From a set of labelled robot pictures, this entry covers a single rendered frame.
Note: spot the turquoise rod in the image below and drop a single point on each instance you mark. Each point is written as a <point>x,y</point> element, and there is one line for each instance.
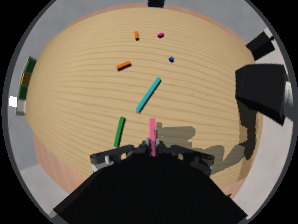
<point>147,95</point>

